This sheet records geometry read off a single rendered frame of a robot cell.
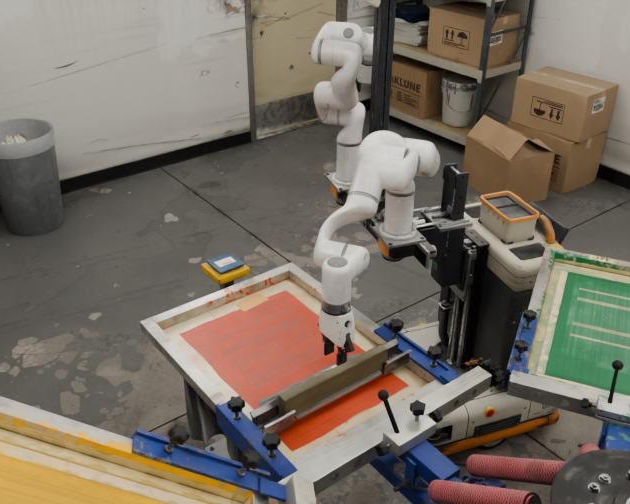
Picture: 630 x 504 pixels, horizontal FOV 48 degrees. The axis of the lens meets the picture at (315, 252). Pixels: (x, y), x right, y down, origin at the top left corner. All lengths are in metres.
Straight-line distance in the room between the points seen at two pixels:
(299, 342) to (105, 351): 1.80
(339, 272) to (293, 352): 0.52
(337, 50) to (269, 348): 1.00
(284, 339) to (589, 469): 1.09
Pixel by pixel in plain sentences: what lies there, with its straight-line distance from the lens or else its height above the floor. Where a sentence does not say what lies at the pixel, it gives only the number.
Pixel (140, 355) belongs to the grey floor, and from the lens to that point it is 3.78.
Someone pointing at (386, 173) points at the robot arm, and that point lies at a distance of 1.88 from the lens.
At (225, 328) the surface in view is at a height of 0.96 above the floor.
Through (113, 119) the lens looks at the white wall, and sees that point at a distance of 5.49.
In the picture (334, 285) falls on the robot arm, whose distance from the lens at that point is 1.75.
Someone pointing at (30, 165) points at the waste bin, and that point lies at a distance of 4.79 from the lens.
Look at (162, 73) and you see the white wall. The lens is 5.57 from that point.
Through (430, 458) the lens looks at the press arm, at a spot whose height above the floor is 1.04.
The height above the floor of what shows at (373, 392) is 0.96.
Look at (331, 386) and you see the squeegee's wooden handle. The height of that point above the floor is 1.03.
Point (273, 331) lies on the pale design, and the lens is 2.26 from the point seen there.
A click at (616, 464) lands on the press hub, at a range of 1.49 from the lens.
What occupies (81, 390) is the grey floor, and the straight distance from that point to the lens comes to 3.65.
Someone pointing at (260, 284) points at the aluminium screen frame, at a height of 0.98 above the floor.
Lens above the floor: 2.33
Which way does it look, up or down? 31 degrees down
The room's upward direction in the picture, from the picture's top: straight up
